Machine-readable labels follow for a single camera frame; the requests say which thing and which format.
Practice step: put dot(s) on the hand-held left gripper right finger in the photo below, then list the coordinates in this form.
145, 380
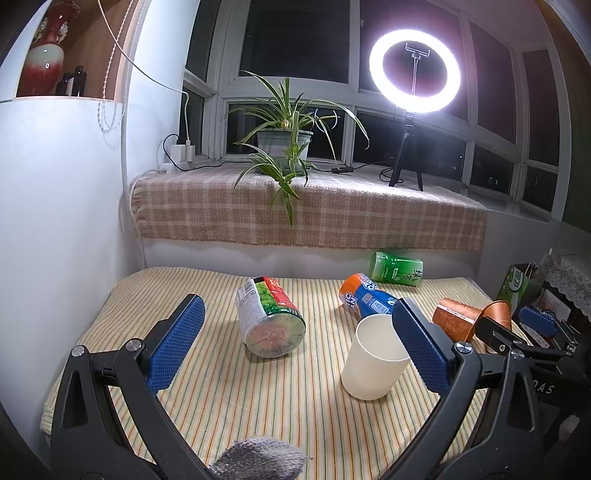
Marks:
422, 346

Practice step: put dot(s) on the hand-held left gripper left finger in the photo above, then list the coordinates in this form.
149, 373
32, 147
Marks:
178, 344

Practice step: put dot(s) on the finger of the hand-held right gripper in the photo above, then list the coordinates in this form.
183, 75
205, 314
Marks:
535, 321
491, 333

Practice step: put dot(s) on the copper cup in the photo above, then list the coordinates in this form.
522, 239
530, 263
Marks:
499, 311

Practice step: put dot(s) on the brown patterned paper cup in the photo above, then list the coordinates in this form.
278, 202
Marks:
457, 318

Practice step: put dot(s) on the white cup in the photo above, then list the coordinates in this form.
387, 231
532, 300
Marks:
369, 369

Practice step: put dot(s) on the orange and blue cup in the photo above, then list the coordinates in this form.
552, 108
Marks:
369, 297

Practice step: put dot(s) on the green cup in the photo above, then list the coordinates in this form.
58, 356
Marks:
397, 270

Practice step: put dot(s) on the instant noodle cup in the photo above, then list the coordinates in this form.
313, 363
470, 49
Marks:
268, 318

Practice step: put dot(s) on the green box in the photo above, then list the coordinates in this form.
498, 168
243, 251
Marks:
515, 286

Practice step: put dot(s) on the white lace cloth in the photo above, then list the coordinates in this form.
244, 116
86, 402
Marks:
570, 277

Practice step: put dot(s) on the striped tablecloth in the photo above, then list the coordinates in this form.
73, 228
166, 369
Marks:
231, 397

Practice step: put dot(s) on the checkered cloth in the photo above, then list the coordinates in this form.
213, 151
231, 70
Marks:
207, 212

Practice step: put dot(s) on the grey knitted cloth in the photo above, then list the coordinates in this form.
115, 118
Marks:
258, 459

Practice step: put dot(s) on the white power strip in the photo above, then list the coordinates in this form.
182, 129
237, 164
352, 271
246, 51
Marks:
173, 167

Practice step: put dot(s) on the white charger plug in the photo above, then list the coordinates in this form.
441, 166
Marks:
176, 152
189, 152

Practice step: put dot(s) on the black tripod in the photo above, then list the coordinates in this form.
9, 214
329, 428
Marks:
406, 136

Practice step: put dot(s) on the potted spider plant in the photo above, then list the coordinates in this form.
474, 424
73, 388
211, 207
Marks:
281, 141

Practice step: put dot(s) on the phone clamp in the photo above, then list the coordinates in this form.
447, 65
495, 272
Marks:
417, 74

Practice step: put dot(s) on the tall dark bottle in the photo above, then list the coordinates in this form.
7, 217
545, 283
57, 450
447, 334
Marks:
80, 83

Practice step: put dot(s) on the short dark bottle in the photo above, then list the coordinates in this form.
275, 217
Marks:
66, 86

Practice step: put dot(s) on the red and white vase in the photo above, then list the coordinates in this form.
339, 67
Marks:
44, 64

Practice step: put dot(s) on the white window frame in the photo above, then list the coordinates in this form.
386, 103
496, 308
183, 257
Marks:
226, 50

